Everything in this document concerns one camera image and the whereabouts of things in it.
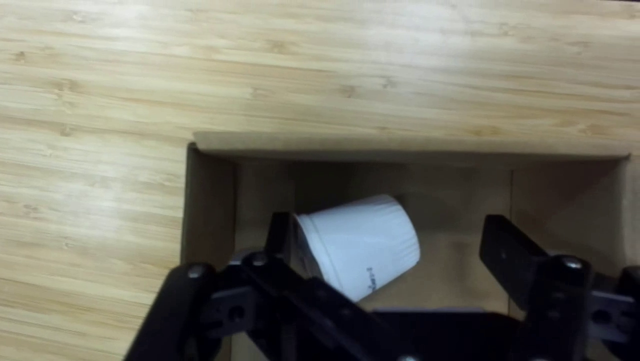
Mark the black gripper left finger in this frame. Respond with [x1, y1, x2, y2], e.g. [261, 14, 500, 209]
[124, 213, 373, 361]

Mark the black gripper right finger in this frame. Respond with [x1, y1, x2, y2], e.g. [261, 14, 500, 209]
[479, 215, 640, 361]

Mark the white plastic cup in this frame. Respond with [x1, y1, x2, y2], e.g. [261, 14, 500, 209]
[294, 195, 420, 302]

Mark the open cardboard box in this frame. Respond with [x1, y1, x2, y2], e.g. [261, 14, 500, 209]
[178, 129, 640, 361]

